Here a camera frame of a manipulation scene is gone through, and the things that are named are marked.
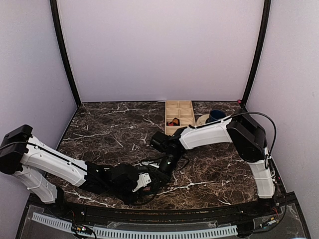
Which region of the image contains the blue enamel mug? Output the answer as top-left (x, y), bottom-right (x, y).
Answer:
top-left (208, 110), bottom-right (226, 122)

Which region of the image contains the wooden compartment tray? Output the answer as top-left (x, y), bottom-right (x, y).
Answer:
top-left (165, 101), bottom-right (195, 135)

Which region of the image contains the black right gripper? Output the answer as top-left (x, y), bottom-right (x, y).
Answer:
top-left (151, 152), bottom-right (183, 191)

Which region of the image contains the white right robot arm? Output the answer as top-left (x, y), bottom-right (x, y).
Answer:
top-left (150, 112), bottom-right (276, 216)

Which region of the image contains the black front table rail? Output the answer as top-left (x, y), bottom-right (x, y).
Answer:
top-left (66, 201), bottom-right (283, 224)

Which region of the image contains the white slotted cable duct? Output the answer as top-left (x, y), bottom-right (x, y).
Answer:
top-left (31, 213), bottom-right (238, 239)

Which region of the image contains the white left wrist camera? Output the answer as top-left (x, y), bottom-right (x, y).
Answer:
top-left (132, 172), bottom-right (152, 192)

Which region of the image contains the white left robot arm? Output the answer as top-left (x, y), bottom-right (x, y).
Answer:
top-left (0, 124), bottom-right (160, 217)

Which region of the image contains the black left frame post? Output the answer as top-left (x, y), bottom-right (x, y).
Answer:
top-left (50, 0), bottom-right (82, 107)

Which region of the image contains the black red yellow argyle sock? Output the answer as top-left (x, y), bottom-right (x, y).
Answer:
top-left (166, 118), bottom-right (180, 126)

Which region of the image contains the black frame post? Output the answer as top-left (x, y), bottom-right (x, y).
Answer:
top-left (241, 0), bottom-right (272, 108)
top-left (50, 0), bottom-right (82, 107)

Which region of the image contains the black right frame post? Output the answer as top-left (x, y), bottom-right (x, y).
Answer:
top-left (241, 0), bottom-right (272, 108)

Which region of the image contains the beige ceramic plate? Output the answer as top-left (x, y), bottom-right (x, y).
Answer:
top-left (196, 114), bottom-right (209, 126)

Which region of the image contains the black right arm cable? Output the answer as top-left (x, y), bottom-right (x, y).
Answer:
top-left (221, 112), bottom-right (290, 225)

